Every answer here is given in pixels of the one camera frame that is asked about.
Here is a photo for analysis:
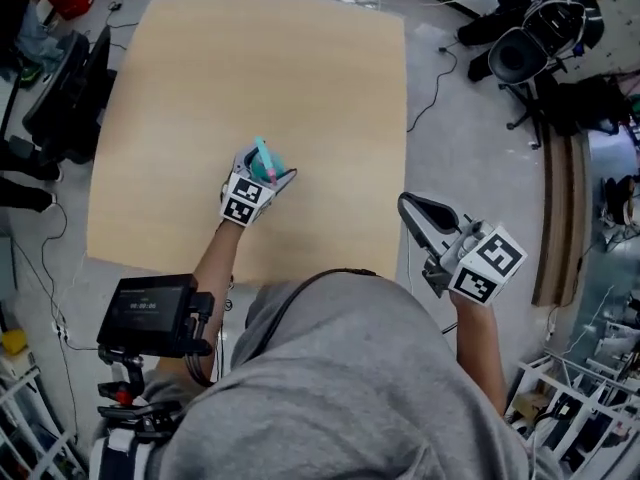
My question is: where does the thin black floor cable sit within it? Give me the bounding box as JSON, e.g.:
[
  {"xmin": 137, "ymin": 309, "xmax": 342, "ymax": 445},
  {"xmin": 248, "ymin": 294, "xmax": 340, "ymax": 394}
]
[{"xmin": 8, "ymin": 201, "xmax": 70, "ymax": 329}]

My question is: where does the person's right forearm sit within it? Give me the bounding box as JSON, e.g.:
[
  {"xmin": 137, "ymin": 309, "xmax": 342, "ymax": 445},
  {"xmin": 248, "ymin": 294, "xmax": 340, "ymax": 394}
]
[{"xmin": 445, "ymin": 288, "xmax": 509, "ymax": 419}]

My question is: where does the black round-backed chair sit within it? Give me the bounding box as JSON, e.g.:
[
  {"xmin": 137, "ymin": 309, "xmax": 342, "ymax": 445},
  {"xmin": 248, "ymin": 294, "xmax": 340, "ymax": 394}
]
[{"xmin": 487, "ymin": 2, "xmax": 587, "ymax": 150}]

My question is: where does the black and white waist strap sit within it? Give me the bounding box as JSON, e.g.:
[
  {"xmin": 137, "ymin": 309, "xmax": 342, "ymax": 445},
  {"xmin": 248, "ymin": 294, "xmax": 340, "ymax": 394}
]
[{"xmin": 88, "ymin": 426, "xmax": 154, "ymax": 480}]

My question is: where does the black recorder screen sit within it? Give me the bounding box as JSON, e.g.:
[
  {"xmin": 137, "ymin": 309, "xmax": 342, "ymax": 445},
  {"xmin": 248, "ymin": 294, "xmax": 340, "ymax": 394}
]
[{"xmin": 95, "ymin": 273, "xmax": 217, "ymax": 360}]

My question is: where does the person's left forearm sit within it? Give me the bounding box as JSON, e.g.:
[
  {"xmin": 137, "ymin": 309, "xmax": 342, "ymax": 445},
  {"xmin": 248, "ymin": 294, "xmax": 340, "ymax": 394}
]
[{"xmin": 190, "ymin": 216, "xmax": 247, "ymax": 292}]

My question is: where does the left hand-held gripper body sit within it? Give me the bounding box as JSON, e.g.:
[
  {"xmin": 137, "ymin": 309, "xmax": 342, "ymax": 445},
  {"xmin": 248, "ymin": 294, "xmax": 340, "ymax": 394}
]
[{"xmin": 219, "ymin": 169, "xmax": 278, "ymax": 229}]

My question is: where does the white metal rack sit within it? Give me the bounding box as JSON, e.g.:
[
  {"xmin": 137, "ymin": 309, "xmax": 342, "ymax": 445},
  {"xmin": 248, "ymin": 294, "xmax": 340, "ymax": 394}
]
[{"xmin": 503, "ymin": 346, "xmax": 640, "ymax": 472}]

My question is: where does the yellow box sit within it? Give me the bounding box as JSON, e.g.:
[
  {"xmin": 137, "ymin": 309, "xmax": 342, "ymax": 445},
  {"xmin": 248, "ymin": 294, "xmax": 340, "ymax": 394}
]
[{"xmin": 0, "ymin": 328, "xmax": 27, "ymax": 356}]

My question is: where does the white wire shelf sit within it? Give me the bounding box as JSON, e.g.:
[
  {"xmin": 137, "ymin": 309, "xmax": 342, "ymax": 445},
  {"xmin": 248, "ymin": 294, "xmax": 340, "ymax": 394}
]
[{"xmin": 0, "ymin": 361, "xmax": 87, "ymax": 480}]

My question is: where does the black clamp mount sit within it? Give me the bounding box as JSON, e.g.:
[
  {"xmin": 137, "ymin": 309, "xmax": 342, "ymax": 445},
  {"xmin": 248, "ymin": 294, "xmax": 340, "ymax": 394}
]
[{"xmin": 96, "ymin": 345, "xmax": 184, "ymax": 444}]

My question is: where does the blue cloth pile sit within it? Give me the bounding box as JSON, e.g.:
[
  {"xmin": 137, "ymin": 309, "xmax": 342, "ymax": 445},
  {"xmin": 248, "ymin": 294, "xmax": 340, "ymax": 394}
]
[{"xmin": 13, "ymin": 1, "xmax": 65, "ymax": 72}]

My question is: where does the long wooden board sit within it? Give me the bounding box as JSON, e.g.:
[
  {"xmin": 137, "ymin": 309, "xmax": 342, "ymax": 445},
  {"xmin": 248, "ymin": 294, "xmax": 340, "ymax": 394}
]
[{"xmin": 531, "ymin": 126, "xmax": 592, "ymax": 308}]

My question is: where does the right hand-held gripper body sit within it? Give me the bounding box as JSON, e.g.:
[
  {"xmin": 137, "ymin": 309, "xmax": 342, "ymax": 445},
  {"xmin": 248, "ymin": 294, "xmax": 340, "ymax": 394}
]
[{"xmin": 421, "ymin": 212, "xmax": 529, "ymax": 310}]

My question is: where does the black shoulder strap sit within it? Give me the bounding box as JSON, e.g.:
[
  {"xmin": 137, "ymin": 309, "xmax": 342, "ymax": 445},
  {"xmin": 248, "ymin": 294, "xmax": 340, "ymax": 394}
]
[{"xmin": 257, "ymin": 267, "xmax": 382, "ymax": 349}]

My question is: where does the black bag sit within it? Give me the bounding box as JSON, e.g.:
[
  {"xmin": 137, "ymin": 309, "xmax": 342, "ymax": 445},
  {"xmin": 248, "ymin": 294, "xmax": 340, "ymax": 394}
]
[{"xmin": 543, "ymin": 74, "xmax": 637, "ymax": 138}]

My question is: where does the person's grey hoodie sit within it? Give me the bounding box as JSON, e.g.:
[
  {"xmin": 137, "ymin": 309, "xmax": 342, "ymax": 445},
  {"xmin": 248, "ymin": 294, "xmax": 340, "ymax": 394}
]
[{"xmin": 143, "ymin": 269, "xmax": 569, "ymax": 480}]

